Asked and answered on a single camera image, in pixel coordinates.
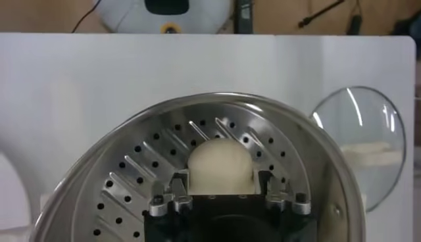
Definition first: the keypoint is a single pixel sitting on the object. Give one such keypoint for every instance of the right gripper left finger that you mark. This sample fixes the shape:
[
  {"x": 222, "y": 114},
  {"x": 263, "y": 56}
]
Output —
[{"x": 179, "y": 200}]

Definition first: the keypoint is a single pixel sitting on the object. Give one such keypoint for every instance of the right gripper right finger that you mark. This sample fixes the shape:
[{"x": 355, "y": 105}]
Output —
[{"x": 283, "y": 200}]

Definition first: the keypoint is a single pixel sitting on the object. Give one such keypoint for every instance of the white steamed baozi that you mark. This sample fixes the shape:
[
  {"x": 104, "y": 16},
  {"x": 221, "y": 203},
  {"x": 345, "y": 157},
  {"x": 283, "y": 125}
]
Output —
[{"x": 220, "y": 164}]

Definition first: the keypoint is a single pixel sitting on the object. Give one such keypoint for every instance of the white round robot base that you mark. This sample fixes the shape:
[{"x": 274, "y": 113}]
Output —
[{"x": 131, "y": 16}]

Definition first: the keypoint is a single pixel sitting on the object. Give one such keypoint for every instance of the stainless steel steamer basket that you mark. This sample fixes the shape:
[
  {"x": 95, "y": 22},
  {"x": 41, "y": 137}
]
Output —
[{"x": 296, "y": 158}]

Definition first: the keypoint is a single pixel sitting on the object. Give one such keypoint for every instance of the black vertical post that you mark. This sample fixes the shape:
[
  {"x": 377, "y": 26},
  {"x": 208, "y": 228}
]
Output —
[{"x": 243, "y": 16}]

